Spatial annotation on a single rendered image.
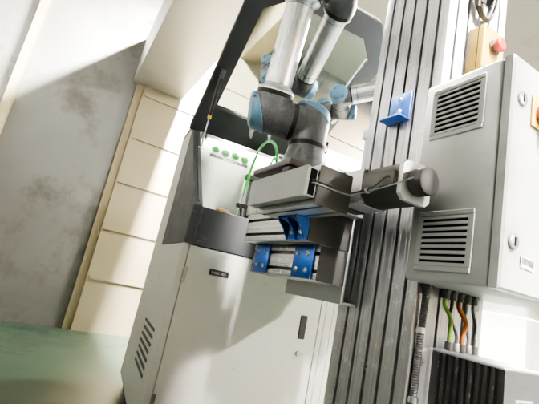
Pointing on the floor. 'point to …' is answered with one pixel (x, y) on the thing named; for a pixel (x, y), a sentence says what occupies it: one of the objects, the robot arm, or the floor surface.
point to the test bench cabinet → (139, 394)
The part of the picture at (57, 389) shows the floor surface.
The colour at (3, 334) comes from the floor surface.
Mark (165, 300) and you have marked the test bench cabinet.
